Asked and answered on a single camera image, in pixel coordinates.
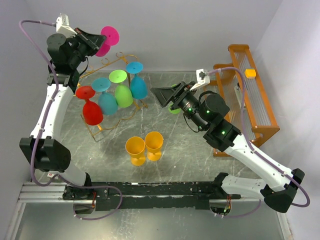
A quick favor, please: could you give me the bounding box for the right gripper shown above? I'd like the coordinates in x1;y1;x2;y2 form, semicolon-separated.
151;81;208;130

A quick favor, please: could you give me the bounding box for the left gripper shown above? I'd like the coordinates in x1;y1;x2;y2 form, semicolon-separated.
69;27;108;68

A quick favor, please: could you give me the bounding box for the magenta wine glass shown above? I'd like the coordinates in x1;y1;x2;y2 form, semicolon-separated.
95;26;120;57

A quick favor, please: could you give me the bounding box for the green wine glass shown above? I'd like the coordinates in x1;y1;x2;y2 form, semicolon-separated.
109;69;134;108
167;83;182;115

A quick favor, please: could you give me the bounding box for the dark blue wine glass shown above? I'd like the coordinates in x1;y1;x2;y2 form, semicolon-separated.
126;61;148;100

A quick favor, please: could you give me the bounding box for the light blue wine glass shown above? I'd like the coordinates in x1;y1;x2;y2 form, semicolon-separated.
91;77;118;116

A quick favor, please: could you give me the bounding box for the red wine glass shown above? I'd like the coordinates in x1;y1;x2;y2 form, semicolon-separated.
75;85;104;126

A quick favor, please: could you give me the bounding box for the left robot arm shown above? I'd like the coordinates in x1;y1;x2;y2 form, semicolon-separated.
19;28;107;200

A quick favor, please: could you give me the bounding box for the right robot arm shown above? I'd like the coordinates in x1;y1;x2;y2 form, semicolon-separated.
150;81;305;213

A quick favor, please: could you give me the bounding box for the right orange wine glass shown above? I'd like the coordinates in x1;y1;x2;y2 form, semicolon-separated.
144;131;164;162

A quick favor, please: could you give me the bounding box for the orange wine glass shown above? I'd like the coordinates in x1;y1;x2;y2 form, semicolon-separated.
125;136;146;167
144;131;164;162

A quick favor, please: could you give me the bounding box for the white item on rack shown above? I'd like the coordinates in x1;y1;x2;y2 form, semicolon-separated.
234;83;243;108

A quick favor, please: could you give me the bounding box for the left orange wine glass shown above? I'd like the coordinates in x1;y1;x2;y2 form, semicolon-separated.
125;136;146;167

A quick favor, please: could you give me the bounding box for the orange wooden tiered rack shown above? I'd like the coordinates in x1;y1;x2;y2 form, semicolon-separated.
203;44;280;147

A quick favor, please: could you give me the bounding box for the yellow cube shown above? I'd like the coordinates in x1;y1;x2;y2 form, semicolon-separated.
243;68;257;79

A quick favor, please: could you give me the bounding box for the white box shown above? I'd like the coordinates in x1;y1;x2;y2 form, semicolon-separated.
47;172;55;178

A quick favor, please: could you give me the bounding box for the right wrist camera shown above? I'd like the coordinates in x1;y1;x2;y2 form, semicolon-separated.
190;68;210;91

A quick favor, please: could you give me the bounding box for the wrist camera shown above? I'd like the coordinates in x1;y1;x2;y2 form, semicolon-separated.
190;68;210;91
56;13;77;38

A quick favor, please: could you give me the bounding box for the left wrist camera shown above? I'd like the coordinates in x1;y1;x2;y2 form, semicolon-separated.
56;13;77;38

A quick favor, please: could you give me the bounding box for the gold wire glass rack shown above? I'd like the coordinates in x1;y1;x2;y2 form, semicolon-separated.
77;51;148;137

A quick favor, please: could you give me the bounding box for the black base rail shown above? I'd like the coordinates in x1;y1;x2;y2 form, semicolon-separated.
62;181;240;211

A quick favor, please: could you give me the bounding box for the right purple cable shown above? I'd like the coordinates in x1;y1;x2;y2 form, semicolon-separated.
207;66;311;208

